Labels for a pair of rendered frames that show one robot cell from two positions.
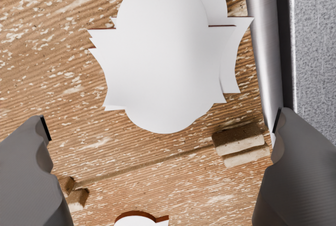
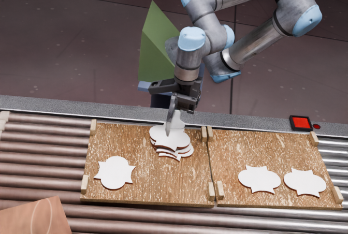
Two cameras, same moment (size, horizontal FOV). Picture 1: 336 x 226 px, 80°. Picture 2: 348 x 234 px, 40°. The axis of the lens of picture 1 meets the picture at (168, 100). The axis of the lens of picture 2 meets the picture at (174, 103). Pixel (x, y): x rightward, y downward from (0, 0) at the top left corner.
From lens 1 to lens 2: 1.54 m
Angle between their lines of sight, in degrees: 61
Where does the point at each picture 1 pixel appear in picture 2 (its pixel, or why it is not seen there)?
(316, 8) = not seen: hidden behind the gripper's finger
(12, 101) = (167, 184)
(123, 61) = (164, 142)
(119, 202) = (230, 179)
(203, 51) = not seen: hidden behind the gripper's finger
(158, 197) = (231, 165)
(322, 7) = not seen: hidden behind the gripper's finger
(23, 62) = (156, 173)
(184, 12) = (158, 129)
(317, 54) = (183, 118)
